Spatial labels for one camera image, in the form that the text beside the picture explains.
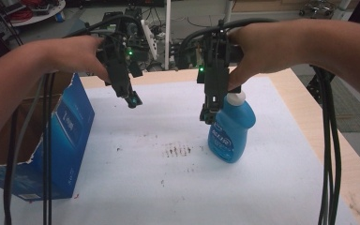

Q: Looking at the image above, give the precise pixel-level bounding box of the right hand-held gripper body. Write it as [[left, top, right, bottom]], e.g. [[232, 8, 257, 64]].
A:
[[196, 20, 244, 109]]

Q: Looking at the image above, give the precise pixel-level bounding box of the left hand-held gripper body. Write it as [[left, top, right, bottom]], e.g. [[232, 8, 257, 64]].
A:
[[95, 7, 153, 98]]

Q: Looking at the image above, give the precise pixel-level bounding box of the blue detergent bottle white cap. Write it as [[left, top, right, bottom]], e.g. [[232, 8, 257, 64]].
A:
[[207, 91, 257, 164]]

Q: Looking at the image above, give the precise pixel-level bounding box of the person's left hand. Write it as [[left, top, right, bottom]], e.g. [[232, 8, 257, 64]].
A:
[[42, 35, 111, 84]]

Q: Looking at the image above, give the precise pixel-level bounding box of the person's right hand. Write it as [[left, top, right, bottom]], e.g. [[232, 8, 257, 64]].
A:
[[226, 19, 311, 92]]

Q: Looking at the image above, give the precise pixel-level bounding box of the white power strip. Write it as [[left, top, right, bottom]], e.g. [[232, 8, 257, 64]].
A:
[[140, 19, 159, 61]]

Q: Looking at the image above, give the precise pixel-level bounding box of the white pole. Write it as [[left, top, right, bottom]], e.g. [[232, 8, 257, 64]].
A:
[[163, 0, 173, 71]]

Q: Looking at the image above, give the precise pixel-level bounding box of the blue cardboard box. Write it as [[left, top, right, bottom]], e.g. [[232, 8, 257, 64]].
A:
[[0, 72, 96, 202]]

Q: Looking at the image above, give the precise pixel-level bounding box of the round white table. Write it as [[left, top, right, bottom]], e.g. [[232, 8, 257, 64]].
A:
[[0, 0, 67, 28]]

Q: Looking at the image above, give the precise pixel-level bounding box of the thick black cable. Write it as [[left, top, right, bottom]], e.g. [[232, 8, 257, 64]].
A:
[[177, 17, 279, 68], [64, 13, 143, 39]]

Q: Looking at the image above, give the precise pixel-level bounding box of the grey cable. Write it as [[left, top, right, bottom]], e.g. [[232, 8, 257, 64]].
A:
[[9, 74, 46, 201]]

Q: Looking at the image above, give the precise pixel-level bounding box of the black cable bundle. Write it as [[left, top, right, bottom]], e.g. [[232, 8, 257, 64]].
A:
[[310, 65, 342, 225]]

